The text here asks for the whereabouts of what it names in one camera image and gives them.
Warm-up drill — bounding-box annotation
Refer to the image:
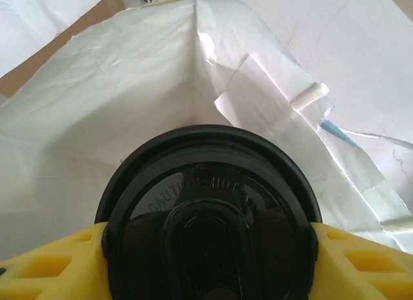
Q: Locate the black plastic cup lid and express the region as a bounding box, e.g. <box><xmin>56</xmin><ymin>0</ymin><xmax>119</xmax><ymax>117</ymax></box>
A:
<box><xmin>93</xmin><ymin>125</ymin><xmax>323</xmax><ymax>300</ymax></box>

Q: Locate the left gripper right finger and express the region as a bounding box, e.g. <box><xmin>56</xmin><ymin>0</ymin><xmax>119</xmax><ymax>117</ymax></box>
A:
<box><xmin>308</xmin><ymin>221</ymin><xmax>413</xmax><ymax>300</ymax></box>

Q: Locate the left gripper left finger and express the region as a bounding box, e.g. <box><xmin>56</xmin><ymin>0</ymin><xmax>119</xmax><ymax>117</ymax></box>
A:
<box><xmin>0</xmin><ymin>222</ymin><xmax>111</xmax><ymax>300</ymax></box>

